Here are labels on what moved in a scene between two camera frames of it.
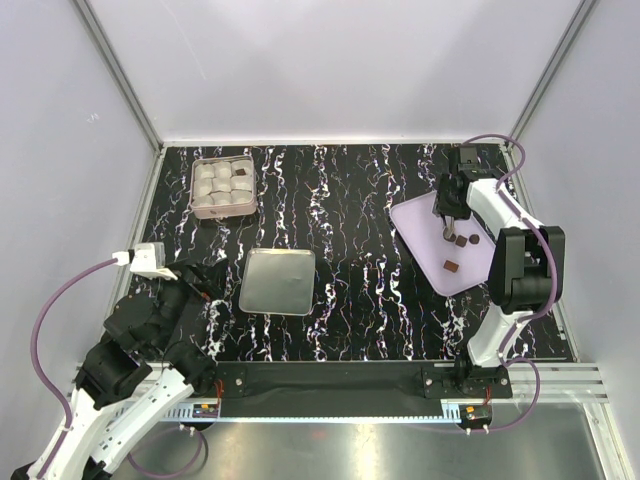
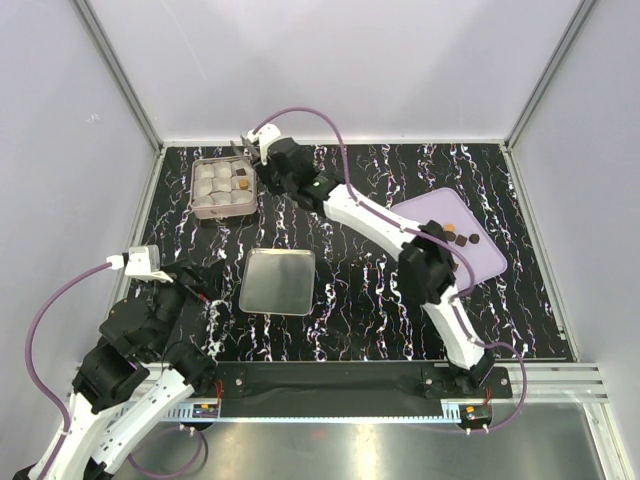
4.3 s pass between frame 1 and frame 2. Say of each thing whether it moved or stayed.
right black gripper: moved
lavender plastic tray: stayed
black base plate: stayed
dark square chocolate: stayed
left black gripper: stayed
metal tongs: moved
